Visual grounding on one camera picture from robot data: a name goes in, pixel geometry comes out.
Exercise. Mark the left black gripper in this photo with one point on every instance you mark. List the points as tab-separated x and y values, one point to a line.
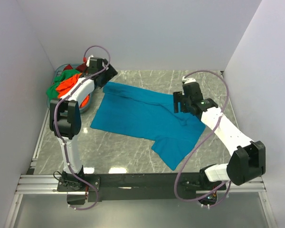
109	71

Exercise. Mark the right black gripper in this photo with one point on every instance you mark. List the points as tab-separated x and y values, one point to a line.
177	102

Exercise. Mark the blue t shirt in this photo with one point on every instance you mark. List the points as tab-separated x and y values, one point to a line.
141	113

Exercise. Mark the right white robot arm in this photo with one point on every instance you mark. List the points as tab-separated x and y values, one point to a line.
248	158

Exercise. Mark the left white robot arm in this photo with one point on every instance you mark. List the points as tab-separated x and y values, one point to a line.
65	117

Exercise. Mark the dark red t shirt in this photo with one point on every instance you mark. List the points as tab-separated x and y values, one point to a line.
81	68

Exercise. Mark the orange t shirt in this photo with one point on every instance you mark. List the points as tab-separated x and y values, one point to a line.
66	85

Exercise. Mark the green t shirt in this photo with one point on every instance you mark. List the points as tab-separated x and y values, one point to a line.
51	91

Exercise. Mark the black base beam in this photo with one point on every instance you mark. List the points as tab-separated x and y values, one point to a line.
147	186

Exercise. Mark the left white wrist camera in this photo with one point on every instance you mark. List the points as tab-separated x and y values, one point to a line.
86	60

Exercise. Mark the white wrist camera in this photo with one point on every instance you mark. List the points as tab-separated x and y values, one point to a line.
86	60
187	80

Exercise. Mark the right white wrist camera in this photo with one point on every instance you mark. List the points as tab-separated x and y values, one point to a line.
187	80

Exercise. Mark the aluminium rail frame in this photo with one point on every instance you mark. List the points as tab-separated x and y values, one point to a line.
47	184

